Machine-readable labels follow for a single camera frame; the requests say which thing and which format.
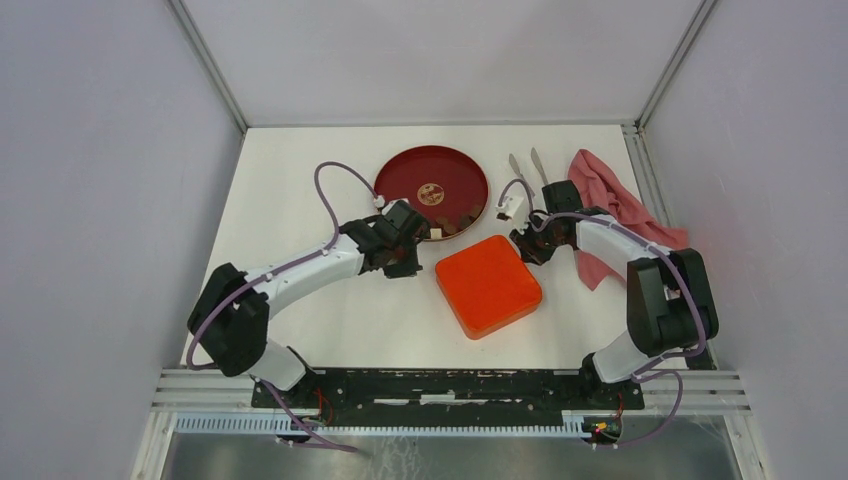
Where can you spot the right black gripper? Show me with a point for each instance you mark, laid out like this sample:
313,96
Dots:
527,251

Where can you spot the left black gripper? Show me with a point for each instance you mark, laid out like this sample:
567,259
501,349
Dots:
408,269

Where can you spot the orange box lid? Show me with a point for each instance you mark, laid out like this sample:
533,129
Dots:
491,265

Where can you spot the orange chocolate box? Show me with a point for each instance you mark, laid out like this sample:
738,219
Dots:
481,314

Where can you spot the round red tray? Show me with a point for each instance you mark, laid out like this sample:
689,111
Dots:
444,184

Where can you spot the metal tongs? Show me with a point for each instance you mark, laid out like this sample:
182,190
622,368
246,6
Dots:
520,166

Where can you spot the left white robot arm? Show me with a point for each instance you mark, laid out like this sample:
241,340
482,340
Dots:
230,319

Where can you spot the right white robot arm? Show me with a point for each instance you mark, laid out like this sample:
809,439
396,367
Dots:
670,311

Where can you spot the pink cloth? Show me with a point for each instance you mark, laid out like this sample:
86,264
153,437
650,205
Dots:
616,199

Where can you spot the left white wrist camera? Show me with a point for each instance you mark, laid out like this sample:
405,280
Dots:
383,205

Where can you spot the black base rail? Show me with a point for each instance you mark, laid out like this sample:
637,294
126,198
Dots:
371,397

